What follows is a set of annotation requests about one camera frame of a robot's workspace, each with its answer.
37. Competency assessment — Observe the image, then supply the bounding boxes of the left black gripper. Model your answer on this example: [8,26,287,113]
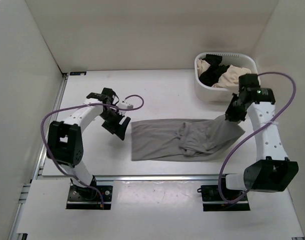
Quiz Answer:
[99,109,131,141]

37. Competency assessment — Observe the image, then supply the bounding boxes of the grey trousers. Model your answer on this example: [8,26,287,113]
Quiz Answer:
[131,115,245,162]

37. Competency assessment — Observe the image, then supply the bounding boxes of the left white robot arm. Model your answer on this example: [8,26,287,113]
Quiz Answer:
[47,87,134,200]

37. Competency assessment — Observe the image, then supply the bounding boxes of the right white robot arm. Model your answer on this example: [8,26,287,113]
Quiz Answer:
[217,73,299,200]

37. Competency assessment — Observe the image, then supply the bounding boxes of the white laundry basket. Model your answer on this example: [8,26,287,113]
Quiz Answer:
[194,52,258,103]

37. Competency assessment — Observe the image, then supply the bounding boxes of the black garment in basket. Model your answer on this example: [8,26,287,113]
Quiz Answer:
[198,54,230,87]

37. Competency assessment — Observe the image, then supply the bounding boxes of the small cream garment in basket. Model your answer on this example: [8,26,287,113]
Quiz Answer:
[196,58,211,78]

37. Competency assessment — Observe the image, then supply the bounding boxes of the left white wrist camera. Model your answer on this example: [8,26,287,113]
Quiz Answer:
[116,100,134,112]

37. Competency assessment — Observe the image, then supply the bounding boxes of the aluminium frame rail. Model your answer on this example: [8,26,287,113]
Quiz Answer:
[29,173,228,183]

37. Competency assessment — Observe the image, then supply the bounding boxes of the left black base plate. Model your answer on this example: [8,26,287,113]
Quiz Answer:
[66,184,113,210]

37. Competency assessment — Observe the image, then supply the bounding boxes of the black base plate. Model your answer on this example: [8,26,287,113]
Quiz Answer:
[197,185,251,212]
[66,184,113,210]

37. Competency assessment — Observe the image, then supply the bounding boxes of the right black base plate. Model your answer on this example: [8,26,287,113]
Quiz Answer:
[197,185,251,212]

